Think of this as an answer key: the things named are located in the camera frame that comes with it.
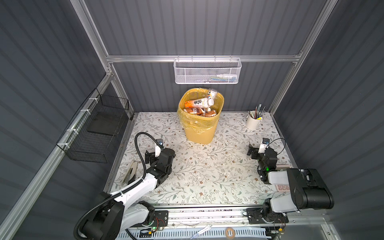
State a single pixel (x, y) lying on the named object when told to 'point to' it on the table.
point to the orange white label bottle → (201, 103)
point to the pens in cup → (258, 114)
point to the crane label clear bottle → (212, 94)
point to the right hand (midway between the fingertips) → (260, 145)
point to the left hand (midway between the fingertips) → (155, 151)
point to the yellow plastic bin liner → (194, 123)
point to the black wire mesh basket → (90, 136)
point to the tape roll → (228, 236)
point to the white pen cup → (253, 119)
